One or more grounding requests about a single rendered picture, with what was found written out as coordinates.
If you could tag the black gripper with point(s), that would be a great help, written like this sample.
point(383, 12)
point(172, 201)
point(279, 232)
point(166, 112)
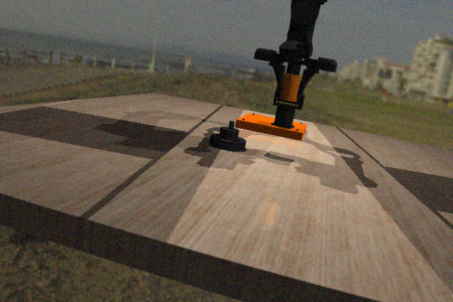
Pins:
point(312, 66)

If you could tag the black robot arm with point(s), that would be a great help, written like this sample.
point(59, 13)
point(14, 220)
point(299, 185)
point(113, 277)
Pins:
point(304, 14)

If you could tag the dark grey round pedestal with shaft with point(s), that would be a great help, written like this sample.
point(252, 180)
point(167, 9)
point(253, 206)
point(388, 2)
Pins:
point(228, 139)

